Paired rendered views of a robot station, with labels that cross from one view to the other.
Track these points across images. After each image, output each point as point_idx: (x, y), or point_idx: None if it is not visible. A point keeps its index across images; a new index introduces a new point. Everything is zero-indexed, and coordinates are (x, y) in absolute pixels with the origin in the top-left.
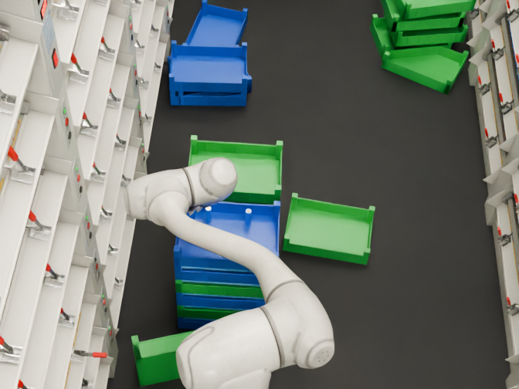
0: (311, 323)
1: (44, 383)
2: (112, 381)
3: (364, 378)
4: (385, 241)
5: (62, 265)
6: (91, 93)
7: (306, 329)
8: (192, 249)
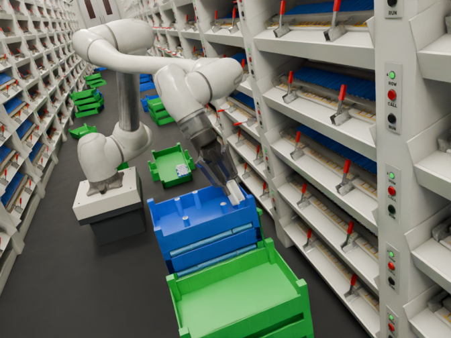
0: (81, 29)
1: None
2: (276, 235)
3: (101, 310)
4: None
5: (236, 33)
6: (309, 32)
7: (84, 29)
8: (228, 202)
